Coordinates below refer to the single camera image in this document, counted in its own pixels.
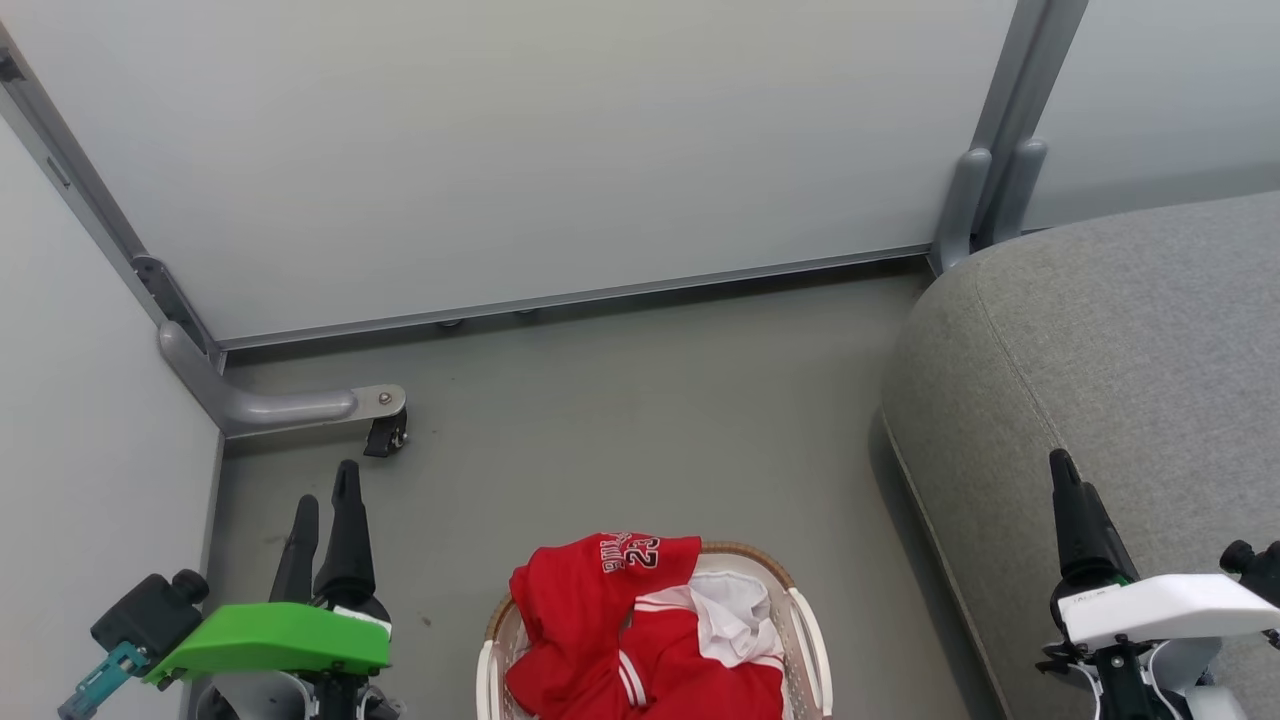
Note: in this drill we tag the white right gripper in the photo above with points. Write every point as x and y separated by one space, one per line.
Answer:
1160 608

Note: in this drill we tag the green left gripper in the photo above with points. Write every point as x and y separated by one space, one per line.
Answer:
270 640

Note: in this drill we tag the red basketball jersey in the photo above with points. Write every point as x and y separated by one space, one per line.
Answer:
575 610

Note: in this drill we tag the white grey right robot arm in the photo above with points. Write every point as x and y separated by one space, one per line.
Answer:
1125 685

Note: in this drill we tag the grey fabric sofa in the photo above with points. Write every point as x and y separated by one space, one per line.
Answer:
1120 380

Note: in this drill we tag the black caster wheel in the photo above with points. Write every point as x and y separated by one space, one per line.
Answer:
385 437

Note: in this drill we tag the white laundry basket brown rim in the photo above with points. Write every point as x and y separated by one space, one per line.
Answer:
805 640

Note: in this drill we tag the white cloth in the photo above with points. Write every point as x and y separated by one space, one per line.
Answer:
735 610

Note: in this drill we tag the grey partition foot bracket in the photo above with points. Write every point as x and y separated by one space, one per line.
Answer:
270 408

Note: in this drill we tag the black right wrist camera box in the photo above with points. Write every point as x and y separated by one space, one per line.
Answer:
1255 568

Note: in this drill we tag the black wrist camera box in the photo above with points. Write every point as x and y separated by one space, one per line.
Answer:
150 612
1255 568

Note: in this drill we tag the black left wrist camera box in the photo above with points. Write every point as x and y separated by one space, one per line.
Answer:
150 612

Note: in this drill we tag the grey partition bottom rail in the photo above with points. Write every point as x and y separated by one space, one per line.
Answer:
560 300

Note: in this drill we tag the grey double partition post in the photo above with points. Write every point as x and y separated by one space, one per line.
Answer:
1010 130

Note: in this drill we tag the grey slanted partition post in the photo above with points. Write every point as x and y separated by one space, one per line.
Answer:
90 190

